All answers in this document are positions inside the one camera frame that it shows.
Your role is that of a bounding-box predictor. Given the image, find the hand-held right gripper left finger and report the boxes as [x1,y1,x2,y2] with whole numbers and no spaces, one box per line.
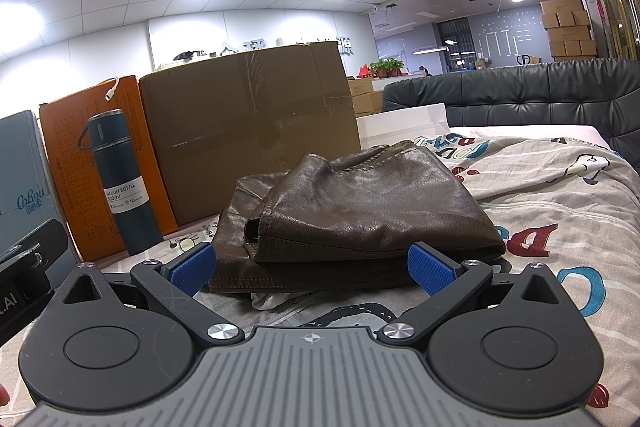
[62,242,246,348]

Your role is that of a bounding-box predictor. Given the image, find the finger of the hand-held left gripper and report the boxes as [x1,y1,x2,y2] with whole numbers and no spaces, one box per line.
[0,219,69,264]

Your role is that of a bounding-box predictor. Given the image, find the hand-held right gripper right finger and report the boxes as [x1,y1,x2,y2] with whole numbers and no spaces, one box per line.
[377,243,576,350]

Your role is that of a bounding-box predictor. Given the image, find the brown leather jacket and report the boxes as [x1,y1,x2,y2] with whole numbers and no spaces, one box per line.
[202,141,507,294]

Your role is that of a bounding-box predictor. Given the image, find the blue-grey box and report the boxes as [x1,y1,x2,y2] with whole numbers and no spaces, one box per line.
[0,109,76,258]

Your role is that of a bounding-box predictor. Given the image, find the white garment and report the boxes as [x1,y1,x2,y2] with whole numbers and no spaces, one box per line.
[250,289,311,312]

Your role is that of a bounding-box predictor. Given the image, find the orange box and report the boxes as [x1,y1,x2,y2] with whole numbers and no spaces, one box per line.
[39,75,178,258]

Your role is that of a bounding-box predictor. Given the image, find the dark blue vacuum bottle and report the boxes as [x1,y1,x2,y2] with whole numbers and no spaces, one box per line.
[76,109,165,256]

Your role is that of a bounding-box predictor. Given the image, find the printed bedsheet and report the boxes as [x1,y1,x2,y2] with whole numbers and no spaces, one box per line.
[0,127,640,427]

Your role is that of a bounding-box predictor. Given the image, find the white box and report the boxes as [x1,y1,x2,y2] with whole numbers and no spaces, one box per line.
[356,103,448,152]

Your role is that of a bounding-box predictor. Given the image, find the large brown cardboard box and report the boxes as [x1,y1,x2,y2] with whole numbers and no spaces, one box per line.
[137,39,362,226]

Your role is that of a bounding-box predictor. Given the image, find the small cardboard boxes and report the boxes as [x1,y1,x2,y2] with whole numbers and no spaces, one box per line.
[347,79,385,115]

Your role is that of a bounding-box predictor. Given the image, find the black leather headboard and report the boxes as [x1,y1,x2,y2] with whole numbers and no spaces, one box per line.
[382,58,640,158]

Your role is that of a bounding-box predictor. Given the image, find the potted green plants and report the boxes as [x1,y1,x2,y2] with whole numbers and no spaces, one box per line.
[369,58,405,78]

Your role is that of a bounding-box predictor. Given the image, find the stack of cardboard boxes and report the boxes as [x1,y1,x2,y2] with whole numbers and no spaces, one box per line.
[540,0,598,60]

